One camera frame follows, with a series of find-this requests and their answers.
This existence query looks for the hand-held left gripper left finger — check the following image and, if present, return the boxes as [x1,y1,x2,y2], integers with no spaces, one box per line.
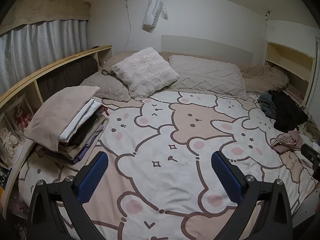
[27,151,109,240]

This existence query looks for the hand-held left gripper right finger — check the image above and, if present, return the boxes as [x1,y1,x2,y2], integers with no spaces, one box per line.
[211,151,293,240]

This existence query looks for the pink garment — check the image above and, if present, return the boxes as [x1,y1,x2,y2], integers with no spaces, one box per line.
[270,131,303,154]

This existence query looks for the stack of folded clothes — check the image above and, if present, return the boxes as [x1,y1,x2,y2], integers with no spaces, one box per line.
[24,85,110,165]

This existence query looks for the olive garment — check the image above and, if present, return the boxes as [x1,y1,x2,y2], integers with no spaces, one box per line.
[299,121,320,140]

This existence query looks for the bear printed blanket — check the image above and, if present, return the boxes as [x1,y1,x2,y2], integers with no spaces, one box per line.
[19,90,318,240]

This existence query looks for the black garment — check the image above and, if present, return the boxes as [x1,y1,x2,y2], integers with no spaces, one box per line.
[269,90,308,132]

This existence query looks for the grey-blue garment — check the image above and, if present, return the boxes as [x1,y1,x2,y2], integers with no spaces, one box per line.
[259,93,277,119]

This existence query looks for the beige fleece duvet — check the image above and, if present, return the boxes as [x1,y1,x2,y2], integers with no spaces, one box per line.
[237,64,289,94]

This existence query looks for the framed doll pictures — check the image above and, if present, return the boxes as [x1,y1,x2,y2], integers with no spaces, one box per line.
[0,94,34,168]

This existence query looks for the beige quilted pillow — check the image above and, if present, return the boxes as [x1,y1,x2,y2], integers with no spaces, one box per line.
[168,55,248,100]

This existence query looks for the fluffy white cushion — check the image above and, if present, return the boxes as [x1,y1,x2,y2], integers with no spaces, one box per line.
[111,47,180,99]

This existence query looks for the wooden bedside shelf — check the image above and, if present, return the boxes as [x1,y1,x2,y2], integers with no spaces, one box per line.
[0,45,112,205]

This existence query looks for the white headboard panel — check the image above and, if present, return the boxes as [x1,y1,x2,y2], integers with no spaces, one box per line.
[161,35,253,61]

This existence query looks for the grey curtain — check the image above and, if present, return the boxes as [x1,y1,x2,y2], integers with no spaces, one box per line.
[0,19,88,94]

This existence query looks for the beige curtain valance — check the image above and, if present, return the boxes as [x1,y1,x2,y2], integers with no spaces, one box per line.
[0,0,91,35]

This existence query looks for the cream wall cabinet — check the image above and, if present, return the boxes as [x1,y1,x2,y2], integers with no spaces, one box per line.
[265,41,316,105]

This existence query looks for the white wall cable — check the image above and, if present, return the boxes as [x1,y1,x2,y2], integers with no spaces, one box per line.
[124,0,133,52]

